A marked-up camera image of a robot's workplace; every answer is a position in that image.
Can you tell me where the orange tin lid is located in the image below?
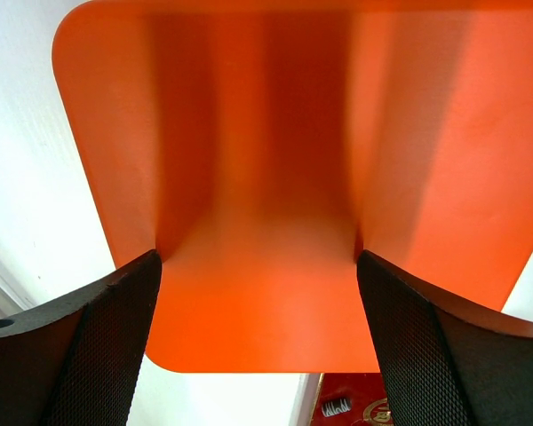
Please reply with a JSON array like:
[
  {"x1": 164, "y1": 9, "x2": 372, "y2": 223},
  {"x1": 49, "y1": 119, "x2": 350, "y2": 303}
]
[{"x1": 52, "y1": 1, "x2": 533, "y2": 373}]

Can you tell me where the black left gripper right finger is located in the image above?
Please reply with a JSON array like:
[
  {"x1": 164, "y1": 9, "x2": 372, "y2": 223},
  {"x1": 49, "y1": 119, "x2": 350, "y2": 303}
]
[{"x1": 357, "y1": 250, "x2": 533, "y2": 425}]

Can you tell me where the red tray with gold rim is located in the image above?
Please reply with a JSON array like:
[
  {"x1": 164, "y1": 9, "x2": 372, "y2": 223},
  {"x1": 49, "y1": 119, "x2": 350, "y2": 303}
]
[{"x1": 310, "y1": 373, "x2": 394, "y2": 426}]

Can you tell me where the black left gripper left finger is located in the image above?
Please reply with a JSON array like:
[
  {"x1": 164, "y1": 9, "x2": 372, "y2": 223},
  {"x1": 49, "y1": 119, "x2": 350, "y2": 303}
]
[{"x1": 0, "y1": 250, "x2": 162, "y2": 425}]

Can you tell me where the dark striped chocolate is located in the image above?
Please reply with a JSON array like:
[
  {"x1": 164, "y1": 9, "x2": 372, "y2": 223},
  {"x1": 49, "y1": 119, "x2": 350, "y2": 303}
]
[{"x1": 321, "y1": 397, "x2": 352, "y2": 418}]

